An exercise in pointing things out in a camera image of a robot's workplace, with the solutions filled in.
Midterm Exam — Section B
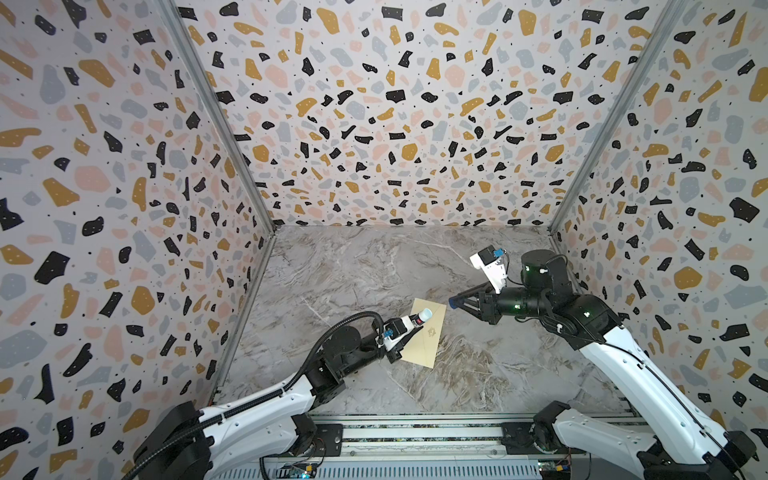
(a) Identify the cream envelope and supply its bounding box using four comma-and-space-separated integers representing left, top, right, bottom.
401, 298, 446, 369

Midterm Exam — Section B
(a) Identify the blue white glue stick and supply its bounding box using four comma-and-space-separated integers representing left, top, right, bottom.
414, 308, 433, 325

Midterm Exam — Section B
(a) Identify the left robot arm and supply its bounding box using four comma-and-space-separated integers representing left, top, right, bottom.
126, 309, 433, 479

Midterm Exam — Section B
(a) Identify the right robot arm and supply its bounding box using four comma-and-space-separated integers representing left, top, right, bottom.
449, 246, 756, 479

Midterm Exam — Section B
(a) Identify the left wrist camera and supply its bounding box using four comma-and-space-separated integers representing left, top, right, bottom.
383, 317, 404, 351

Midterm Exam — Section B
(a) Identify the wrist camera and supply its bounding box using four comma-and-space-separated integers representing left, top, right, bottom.
383, 317, 404, 351
470, 245, 508, 294

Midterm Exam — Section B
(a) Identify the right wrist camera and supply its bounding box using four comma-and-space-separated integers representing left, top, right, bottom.
470, 245, 508, 294

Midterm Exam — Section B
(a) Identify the black corrugated cable conduit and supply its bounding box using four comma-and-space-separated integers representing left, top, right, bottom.
122, 310, 385, 480

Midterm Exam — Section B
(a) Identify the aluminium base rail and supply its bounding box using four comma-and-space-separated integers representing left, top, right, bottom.
167, 413, 679, 463

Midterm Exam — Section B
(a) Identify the perforated grey cable tray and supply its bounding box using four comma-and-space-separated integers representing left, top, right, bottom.
179, 460, 547, 480

